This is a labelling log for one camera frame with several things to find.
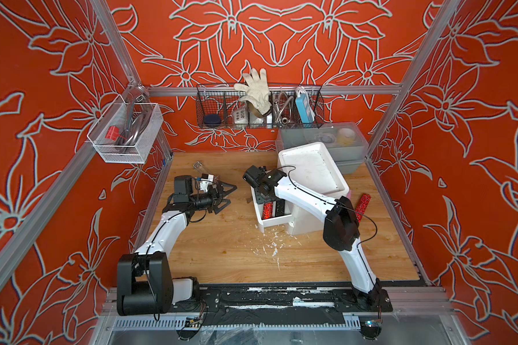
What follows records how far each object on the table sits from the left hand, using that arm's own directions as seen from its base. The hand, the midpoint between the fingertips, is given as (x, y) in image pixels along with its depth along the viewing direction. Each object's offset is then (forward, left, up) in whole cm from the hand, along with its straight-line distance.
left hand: (232, 194), depth 79 cm
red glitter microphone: (-2, -14, -8) cm, 16 cm away
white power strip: (+35, +1, +11) cm, 36 cm away
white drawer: (-6, -17, -7) cm, 19 cm away
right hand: (+6, -10, -10) cm, 15 cm away
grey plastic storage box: (+28, -52, -7) cm, 59 cm away
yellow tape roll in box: (+37, -50, 0) cm, 62 cm away
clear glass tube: (+28, +24, -16) cm, 40 cm away
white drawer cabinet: (+11, -30, +5) cm, 33 cm away
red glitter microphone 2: (+8, -56, -16) cm, 59 cm away
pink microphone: (+14, -52, -17) cm, 56 cm away
